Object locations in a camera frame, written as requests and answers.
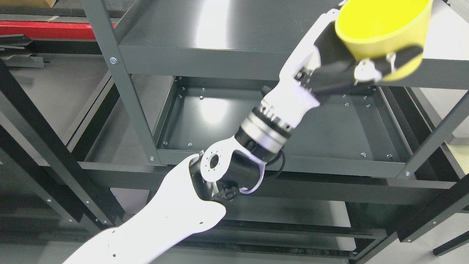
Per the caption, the black metal shelf rack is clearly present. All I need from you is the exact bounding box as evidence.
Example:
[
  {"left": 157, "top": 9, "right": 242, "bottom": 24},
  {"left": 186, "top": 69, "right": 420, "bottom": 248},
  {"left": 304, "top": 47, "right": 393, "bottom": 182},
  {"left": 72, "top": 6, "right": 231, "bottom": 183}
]
[{"left": 1, "top": 0, "right": 468, "bottom": 264}]

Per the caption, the red metal beam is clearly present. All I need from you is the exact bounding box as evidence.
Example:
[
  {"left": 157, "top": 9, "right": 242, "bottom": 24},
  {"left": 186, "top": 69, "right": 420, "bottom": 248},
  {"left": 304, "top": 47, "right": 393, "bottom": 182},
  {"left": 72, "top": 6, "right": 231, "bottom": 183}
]
[{"left": 0, "top": 21, "right": 96, "bottom": 40}]

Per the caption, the yellow plastic cup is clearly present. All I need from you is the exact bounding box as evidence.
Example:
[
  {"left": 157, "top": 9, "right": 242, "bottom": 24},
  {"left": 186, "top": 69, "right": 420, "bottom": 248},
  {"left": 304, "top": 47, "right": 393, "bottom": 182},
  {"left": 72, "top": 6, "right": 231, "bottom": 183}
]
[{"left": 335, "top": 0, "right": 433, "bottom": 83}]

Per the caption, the grey metal shelf unit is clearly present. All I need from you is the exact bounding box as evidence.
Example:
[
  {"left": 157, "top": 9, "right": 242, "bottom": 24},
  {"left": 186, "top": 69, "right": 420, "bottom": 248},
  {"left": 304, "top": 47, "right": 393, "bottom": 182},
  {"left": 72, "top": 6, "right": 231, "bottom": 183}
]
[{"left": 82, "top": 0, "right": 463, "bottom": 229}]

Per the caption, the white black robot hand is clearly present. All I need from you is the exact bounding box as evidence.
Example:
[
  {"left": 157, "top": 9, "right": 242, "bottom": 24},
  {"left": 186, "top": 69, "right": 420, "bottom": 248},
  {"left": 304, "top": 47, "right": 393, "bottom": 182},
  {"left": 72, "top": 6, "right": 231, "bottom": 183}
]
[{"left": 249, "top": 2, "right": 423, "bottom": 131}]

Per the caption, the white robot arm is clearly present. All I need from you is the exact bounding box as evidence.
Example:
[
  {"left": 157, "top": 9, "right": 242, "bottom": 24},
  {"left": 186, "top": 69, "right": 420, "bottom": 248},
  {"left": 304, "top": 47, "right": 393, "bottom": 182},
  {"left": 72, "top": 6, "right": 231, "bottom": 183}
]
[{"left": 65, "top": 106, "right": 303, "bottom": 264}]

